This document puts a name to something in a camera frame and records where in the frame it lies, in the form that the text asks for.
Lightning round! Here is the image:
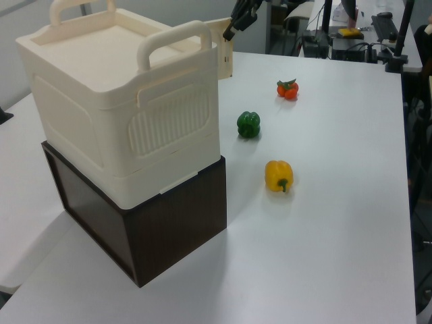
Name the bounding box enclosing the orange tangerine cluster with leaves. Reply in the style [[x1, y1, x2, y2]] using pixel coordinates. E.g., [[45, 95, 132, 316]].
[[276, 78, 300, 101]]

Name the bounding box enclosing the cream cabinet door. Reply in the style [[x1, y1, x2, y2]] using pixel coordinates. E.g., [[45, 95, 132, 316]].
[[204, 17, 234, 80]]

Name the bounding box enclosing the yellow bell pepper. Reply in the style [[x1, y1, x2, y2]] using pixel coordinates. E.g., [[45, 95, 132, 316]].
[[264, 159, 294, 194]]

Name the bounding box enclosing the dark brown drawer box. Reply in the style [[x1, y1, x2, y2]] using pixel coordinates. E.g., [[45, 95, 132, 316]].
[[40, 140, 227, 288]]

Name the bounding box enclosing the black keyboard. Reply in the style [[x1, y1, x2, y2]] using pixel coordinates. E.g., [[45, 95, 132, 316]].
[[371, 15, 398, 43]]

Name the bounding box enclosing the black electronics box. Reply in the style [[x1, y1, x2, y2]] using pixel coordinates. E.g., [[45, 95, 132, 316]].
[[301, 30, 333, 61]]

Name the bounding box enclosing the black pole with clamp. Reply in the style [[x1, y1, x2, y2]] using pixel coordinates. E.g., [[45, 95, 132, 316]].
[[385, 0, 415, 74]]

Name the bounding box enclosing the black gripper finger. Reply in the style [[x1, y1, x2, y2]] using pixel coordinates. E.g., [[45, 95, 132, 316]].
[[222, 18, 240, 41], [235, 12, 258, 32]]

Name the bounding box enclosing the cream plastic cabinet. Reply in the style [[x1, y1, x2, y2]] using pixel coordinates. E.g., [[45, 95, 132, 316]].
[[15, 0, 220, 209]]

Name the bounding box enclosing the black monitor pole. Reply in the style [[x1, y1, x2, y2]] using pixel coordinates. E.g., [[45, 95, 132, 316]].
[[320, 0, 335, 34]]

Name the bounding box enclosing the white chair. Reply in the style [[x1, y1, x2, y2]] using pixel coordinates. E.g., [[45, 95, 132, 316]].
[[282, 2, 318, 34]]

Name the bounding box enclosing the green bell pepper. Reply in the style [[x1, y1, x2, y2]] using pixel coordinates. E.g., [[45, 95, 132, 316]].
[[236, 111, 261, 138]]

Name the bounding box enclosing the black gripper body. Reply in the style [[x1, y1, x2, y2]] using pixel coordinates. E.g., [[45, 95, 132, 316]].
[[230, 0, 263, 18]]

